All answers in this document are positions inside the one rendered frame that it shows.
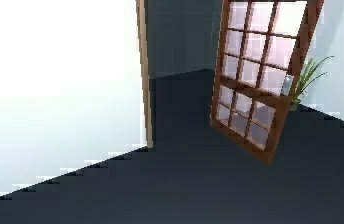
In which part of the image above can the grey door handle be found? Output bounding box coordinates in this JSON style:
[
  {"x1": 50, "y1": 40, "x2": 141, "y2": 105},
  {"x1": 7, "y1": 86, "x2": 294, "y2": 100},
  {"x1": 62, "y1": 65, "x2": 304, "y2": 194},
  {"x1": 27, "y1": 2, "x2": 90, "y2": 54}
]
[{"x1": 280, "y1": 75, "x2": 295, "y2": 97}]

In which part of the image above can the green house plant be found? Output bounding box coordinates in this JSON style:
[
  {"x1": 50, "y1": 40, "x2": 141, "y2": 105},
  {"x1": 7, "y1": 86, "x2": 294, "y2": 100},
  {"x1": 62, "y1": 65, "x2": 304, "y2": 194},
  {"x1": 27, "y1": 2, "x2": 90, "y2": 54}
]
[{"x1": 288, "y1": 55, "x2": 335, "y2": 112}]

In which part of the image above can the brown door frame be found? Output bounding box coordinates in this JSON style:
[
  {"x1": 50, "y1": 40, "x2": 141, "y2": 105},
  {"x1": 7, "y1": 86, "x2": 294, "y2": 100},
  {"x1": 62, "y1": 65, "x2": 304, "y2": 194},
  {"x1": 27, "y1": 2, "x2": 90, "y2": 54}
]
[{"x1": 135, "y1": 0, "x2": 155, "y2": 149}]

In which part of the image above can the brown glazed room door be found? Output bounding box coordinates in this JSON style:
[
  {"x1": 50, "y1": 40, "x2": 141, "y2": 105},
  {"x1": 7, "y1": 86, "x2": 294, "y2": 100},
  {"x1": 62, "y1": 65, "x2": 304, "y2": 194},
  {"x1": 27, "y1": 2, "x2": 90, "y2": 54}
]
[{"x1": 209, "y1": 0, "x2": 325, "y2": 166}]

